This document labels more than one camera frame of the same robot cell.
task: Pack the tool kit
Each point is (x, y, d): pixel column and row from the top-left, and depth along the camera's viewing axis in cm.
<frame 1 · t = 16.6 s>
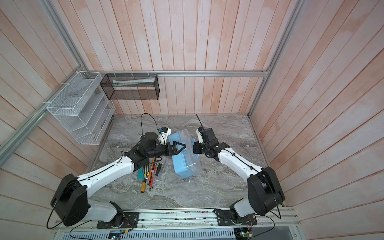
left hand: (180, 149, 77), fingers open
right hand: (193, 145, 87), fingers closed
blue plastic tool box: (186, 164, 78), point 16 cm above the table
red handle screwdriver: (151, 180, 88), on the table
orange handle tool: (149, 176, 89), on the table
teal flat tool: (140, 174, 90), on the table
yellow black small screwdriver: (159, 167, 92), point 2 cm above the table

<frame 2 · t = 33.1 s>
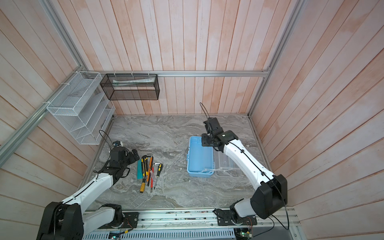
left hand: (130, 155, 88), fingers open
right hand: (205, 138, 83), fingers open
blue plastic tool box: (200, 158, 101), on the table
yellow black utility knife: (144, 161, 95), point 2 cm above the table
the other named things where they were.

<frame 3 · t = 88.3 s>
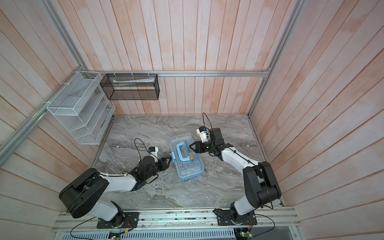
left hand: (170, 161, 88), fingers open
right hand: (192, 145, 88), fingers open
blue plastic tool box: (187, 163, 87), point 8 cm above the table
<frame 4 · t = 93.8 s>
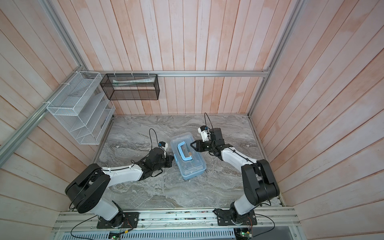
left hand: (174, 160, 90), fingers closed
right hand: (193, 144, 90), fingers open
